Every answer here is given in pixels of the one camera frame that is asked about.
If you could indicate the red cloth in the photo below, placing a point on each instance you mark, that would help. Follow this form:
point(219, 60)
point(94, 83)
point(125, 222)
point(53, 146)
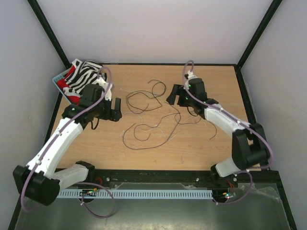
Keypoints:
point(67, 91)

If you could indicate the light blue plastic basket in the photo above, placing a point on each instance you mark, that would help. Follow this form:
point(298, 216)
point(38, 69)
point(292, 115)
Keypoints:
point(58, 77)

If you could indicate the black white striped cloth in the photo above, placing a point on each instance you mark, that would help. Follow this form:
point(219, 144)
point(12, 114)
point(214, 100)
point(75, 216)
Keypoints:
point(86, 72)

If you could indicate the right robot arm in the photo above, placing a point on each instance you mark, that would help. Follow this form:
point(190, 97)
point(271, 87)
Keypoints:
point(248, 140)

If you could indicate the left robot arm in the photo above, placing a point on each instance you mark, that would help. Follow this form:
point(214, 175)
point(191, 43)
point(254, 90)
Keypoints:
point(38, 179)

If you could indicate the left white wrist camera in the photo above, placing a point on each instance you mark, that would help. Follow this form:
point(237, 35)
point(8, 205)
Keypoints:
point(107, 88)

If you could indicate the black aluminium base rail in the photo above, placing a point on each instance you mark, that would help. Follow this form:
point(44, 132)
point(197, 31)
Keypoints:
point(205, 179)

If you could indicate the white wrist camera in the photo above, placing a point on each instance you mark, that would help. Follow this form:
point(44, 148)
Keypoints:
point(190, 75)
point(107, 88)

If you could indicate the light blue slotted cable duct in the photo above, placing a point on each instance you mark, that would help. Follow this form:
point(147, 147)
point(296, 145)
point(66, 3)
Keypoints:
point(136, 194)

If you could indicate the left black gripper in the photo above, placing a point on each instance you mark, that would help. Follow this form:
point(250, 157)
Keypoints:
point(112, 115)

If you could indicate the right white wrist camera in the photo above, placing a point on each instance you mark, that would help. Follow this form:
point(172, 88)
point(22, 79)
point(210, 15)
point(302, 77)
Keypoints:
point(190, 75)

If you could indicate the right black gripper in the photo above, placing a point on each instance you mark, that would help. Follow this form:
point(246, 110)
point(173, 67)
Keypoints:
point(177, 90)

